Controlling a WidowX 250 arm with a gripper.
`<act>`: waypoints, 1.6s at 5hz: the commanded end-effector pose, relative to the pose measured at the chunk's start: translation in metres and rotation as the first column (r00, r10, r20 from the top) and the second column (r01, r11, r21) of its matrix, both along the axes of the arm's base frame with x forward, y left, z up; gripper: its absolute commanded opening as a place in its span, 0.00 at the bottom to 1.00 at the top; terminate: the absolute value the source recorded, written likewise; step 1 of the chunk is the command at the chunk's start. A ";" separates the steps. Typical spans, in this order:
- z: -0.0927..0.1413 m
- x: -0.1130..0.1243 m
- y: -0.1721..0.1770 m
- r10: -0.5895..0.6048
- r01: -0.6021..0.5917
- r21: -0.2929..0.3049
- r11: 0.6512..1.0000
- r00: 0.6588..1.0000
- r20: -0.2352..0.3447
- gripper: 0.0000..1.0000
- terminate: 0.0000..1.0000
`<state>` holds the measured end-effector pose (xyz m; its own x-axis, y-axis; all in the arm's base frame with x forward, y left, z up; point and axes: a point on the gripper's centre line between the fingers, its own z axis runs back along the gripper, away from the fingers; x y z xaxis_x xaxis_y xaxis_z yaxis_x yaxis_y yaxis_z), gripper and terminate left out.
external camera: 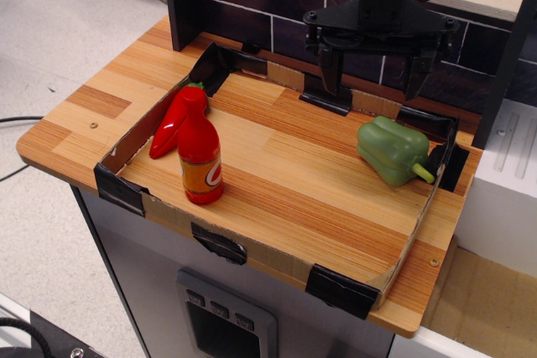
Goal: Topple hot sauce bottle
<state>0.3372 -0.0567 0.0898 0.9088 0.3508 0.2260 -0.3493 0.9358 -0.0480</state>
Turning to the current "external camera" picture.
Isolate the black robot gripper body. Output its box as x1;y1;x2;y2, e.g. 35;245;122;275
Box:
303;0;460;60

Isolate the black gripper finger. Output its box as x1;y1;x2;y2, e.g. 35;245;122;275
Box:
404;56;436;101
318;44;344;96

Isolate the red hot sauce bottle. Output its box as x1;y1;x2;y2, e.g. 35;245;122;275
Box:
178;87;223;205

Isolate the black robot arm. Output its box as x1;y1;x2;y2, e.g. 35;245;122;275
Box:
303;0;460;100

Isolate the cardboard fence with black tape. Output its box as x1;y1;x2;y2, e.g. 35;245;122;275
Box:
94;41;479;333

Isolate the green toy bell pepper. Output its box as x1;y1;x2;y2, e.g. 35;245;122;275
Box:
357;116;435;187

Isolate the red toy chili pepper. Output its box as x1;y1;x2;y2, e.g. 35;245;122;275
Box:
149;82;208;159

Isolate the grey oven control panel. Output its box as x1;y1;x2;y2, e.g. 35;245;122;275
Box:
175;270;279;358

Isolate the black cable on floor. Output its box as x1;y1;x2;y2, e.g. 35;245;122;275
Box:
0;116;44;183

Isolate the black metal bracket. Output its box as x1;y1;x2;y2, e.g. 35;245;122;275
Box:
29;311;104;358

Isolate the black braided cable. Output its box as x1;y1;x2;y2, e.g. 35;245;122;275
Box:
0;317;58;358

